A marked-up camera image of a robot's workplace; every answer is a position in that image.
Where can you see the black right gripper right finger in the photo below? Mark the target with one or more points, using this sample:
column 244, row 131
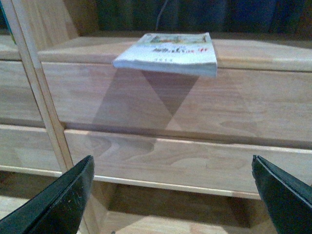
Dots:
column 287, row 199

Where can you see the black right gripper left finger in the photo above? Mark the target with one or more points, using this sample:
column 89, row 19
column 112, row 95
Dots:
column 58, row 209

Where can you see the white paperback book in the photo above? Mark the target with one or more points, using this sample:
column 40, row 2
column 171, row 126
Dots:
column 188, row 54

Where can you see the wooden bookshelf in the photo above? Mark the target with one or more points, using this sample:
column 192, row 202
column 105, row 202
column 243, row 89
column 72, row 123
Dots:
column 150, row 133

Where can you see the dark blue curtain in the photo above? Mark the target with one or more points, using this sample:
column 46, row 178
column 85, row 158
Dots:
column 239, row 16

